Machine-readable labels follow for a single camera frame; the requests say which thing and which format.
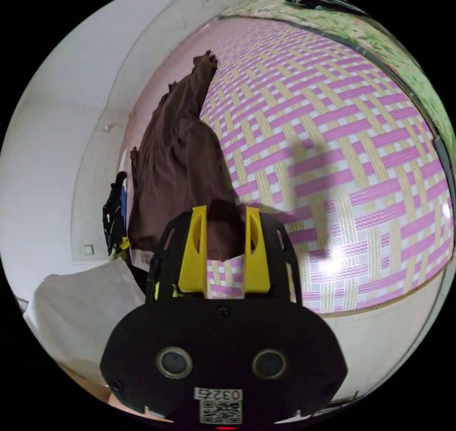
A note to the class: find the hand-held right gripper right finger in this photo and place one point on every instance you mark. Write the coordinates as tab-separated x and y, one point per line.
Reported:
255	267

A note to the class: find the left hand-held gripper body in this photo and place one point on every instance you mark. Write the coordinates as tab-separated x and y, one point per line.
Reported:
113	214

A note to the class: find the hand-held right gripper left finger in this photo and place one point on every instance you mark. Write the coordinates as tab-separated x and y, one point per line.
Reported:
192	260

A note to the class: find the dark brown long sleeve shirt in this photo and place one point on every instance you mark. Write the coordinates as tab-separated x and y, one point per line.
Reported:
178	160

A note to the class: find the person's right hand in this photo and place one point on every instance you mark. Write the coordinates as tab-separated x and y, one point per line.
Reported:
113	400

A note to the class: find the bed with pink woven mat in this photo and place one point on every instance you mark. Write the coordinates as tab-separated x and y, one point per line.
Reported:
338	153

